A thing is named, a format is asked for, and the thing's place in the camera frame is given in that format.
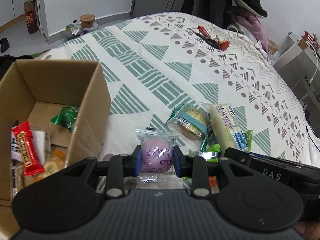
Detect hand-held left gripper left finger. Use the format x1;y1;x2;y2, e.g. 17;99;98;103
62;145;142;200

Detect white cake packet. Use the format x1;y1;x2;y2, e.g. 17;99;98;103
208;103;251;152

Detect wicker basket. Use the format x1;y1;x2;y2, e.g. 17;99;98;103
268;39;279;55

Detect small orange snack packet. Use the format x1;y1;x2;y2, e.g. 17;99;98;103
208;176;220;193

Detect black and white snack packet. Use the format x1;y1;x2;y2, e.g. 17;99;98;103
11;129;51;163

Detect orange cracker packet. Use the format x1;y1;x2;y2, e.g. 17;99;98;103
35;150;67;182

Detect purple bun packet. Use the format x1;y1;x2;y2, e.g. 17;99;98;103
133;127;178;183

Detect pink clothing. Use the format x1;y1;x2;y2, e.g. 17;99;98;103
229;7;270;53

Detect round biscuit packet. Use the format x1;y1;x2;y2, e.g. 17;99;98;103
166;105;210;142

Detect crumpled plastic bag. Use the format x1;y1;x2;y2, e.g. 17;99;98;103
63;23;83;40

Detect red snack packet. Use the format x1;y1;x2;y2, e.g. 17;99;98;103
11;121;46;177

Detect red basket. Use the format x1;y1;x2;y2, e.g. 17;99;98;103
301;30;320;51

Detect brown cardboard box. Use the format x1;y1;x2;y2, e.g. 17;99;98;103
0;59;112;238

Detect brown paper bag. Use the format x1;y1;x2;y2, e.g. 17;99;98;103
23;1;38;35

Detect beige snack bar packet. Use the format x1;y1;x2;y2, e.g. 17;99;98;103
9;164;25;198

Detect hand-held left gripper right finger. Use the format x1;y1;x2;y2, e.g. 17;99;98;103
173;145;250;198

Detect dark green snack packet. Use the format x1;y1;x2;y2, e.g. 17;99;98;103
50;105;81;132

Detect white cable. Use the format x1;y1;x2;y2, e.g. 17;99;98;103
306;42;320;83

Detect brown lidded paper bowl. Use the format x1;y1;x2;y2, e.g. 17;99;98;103
80;14;97;29

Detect grey desk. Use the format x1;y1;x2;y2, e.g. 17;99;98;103
272;32;320;111

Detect red stick-shaped object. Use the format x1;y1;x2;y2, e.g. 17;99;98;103
197;25;211;39

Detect black cable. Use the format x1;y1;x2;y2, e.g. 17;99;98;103
306;126;320;153

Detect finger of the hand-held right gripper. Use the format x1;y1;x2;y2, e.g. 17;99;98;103
223;147;254;167

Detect patterned bedspread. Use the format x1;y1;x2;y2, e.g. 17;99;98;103
32;11;320;205

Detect white floor rack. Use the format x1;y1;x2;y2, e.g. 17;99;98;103
29;0;50;43

